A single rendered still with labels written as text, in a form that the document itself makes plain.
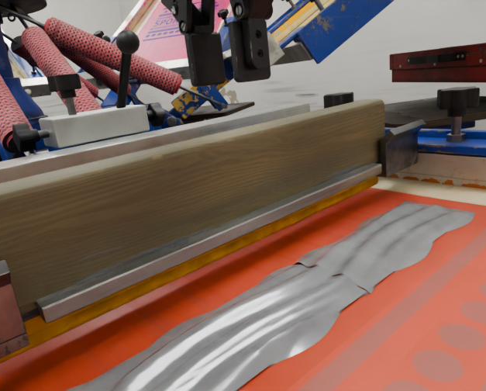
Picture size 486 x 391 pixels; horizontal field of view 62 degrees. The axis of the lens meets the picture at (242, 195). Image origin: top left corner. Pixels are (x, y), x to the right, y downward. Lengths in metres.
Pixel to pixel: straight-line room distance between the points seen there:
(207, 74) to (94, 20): 4.48
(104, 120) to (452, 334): 0.45
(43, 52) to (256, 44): 0.63
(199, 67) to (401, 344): 0.24
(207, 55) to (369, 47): 2.28
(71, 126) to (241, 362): 0.39
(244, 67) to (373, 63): 2.30
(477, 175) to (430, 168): 0.05
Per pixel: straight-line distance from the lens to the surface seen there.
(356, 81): 2.65
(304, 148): 0.37
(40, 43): 0.91
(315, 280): 0.29
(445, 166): 0.52
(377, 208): 0.44
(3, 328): 0.25
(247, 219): 0.31
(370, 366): 0.23
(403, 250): 0.34
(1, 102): 0.75
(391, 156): 0.47
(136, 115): 0.57
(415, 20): 2.47
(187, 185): 0.29
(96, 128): 0.55
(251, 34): 0.29
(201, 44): 0.34
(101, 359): 0.27
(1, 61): 1.07
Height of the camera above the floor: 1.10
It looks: 17 degrees down
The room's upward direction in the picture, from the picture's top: 7 degrees counter-clockwise
